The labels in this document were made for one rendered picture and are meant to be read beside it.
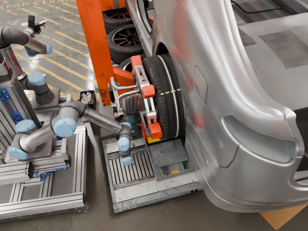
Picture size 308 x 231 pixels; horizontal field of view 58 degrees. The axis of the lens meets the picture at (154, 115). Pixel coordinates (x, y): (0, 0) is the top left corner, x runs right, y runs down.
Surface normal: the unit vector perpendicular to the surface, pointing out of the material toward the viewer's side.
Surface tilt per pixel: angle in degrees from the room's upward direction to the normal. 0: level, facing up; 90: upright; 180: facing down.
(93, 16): 90
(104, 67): 90
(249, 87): 19
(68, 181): 0
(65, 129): 86
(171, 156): 0
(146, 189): 0
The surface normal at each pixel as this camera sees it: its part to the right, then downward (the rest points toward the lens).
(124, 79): 0.26, 0.70
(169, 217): -0.05, -0.68
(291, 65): 0.04, -0.40
